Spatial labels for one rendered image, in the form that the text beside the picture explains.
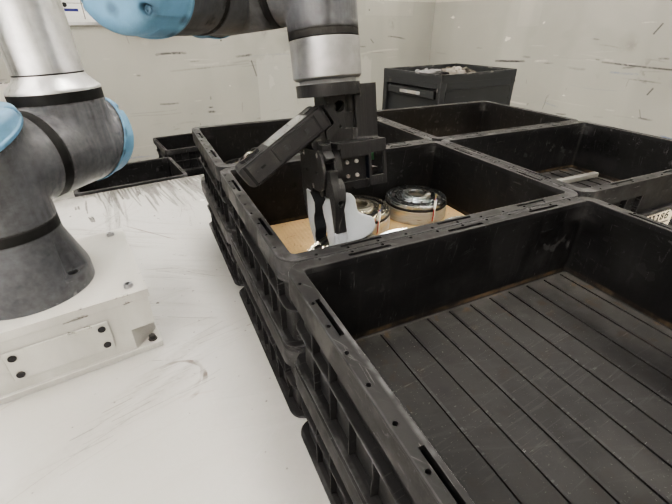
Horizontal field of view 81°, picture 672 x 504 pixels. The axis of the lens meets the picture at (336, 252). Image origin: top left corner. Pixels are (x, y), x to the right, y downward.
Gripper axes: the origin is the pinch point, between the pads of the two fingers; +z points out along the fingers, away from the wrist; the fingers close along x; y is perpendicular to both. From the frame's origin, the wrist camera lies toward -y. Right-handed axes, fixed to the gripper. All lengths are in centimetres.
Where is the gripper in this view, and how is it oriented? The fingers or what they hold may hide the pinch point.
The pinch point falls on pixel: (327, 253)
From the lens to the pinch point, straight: 50.6
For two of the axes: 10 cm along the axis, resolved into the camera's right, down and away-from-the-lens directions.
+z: 0.8, 9.2, 3.8
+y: 9.0, -2.3, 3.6
